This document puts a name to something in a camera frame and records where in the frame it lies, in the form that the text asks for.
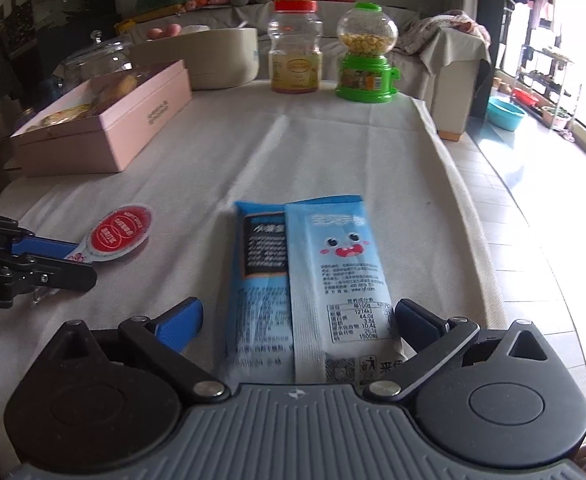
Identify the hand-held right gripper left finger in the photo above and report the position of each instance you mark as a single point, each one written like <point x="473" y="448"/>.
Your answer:
<point x="180" y="325"/>

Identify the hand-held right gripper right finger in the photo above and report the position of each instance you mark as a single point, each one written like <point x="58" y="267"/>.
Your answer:
<point x="418" y="325"/>

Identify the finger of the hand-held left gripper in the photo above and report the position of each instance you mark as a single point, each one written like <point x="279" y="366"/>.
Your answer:
<point x="43" y="248"/>
<point x="63" y="275"/>

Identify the red lidded jelly cup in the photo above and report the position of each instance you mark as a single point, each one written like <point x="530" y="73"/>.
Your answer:
<point x="118" y="232"/>

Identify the blue snack packet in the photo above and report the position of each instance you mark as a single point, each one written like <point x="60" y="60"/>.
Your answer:
<point x="323" y="270"/>

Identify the pink box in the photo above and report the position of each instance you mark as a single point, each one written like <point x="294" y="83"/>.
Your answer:
<point x="123" y="130"/>

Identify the golden wrapped pastry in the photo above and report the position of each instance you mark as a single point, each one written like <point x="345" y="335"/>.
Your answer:
<point x="63" y="117"/>

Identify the brown pastry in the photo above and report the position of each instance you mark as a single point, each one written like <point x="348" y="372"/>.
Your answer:
<point x="115" y="90"/>

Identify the glass jar with lid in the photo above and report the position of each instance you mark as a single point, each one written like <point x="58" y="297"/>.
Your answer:
<point x="98" y="60"/>

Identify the dark cabinet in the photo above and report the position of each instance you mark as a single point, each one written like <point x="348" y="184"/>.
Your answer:
<point x="48" y="20"/>

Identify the blue basin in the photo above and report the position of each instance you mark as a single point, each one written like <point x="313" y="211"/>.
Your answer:
<point x="505" y="112"/>

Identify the pink egg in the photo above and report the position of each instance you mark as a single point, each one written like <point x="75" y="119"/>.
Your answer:
<point x="155" y="33"/>
<point x="173" y="29"/>

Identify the grey covered sofa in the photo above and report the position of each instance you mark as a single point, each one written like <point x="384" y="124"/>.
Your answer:
<point x="453" y="80"/>

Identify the green candy dispenser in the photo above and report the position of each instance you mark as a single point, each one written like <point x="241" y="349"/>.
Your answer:
<point x="365" y="77"/>

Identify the red basin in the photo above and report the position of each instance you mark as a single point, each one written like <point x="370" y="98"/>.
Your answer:
<point x="525" y="96"/>

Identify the white round container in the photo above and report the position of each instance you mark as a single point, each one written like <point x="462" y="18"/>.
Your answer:
<point x="213" y="60"/>

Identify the metal shoe rack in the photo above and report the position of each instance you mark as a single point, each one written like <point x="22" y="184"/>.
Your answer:
<point x="548" y="80"/>

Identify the floral blanket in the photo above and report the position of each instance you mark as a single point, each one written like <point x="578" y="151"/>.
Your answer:
<point x="443" y="30"/>

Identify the red lidded plastic jar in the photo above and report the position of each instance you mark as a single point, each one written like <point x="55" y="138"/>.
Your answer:
<point x="295" y="40"/>

